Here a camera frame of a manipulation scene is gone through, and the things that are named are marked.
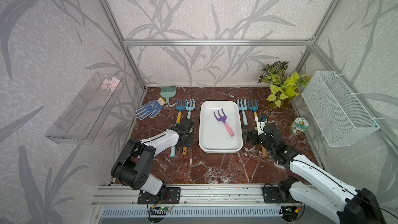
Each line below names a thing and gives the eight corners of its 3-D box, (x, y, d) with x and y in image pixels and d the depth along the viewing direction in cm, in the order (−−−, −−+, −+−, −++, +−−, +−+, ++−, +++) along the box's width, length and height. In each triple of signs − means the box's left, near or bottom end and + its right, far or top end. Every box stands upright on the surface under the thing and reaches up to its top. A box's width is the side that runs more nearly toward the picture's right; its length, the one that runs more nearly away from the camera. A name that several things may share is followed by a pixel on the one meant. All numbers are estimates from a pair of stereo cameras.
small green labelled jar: (291, 135, 97) (297, 128, 90) (287, 124, 102) (293, 117, 95) (303, 135, 97) (310, 128, 90) (299, 124, 102) (305, 117, 95)
